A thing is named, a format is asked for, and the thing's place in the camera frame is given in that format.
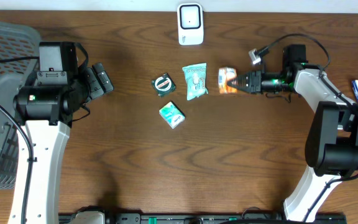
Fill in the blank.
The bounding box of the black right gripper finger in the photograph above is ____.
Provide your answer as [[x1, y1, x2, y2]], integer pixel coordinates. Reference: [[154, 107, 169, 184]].
[[227, 81, 250, 92], [228, 72, 250, 83]]

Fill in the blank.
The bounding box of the small orange white packet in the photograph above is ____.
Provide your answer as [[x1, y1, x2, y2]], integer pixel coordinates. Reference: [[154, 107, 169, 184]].
[[218, 67, 237, 94]]

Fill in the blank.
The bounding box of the teal candy pouch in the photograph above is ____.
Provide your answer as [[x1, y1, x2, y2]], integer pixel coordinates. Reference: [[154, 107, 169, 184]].
[[182, 63, 208, 101]]

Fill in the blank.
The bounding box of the dark green round-logo packet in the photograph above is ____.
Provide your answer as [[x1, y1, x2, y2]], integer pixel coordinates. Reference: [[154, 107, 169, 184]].
[[151, 73, 176, 97]]

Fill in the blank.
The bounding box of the green white tissue pack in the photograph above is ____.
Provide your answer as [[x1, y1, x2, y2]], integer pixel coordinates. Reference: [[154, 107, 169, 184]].
[[158, 101, 185, 129]]

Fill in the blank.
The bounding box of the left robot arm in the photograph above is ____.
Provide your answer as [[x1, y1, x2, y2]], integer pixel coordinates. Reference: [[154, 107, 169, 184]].
[[9, 42, 114, 223]]

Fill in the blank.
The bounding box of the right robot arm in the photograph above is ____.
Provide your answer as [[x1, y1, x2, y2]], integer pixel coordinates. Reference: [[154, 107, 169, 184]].
[[226, 44, 358, 223]]

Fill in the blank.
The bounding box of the white barcode scanner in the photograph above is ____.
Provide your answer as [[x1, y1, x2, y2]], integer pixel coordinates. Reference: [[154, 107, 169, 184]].
[[177, 2, 204, 45]]

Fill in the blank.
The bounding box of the grey plastic shopping basket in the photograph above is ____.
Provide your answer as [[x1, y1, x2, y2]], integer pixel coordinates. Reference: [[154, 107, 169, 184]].
[[0, 22, 41, 190]]

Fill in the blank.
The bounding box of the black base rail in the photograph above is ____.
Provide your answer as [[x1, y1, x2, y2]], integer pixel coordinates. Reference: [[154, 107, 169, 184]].
[[59, 212, 347, 224]]

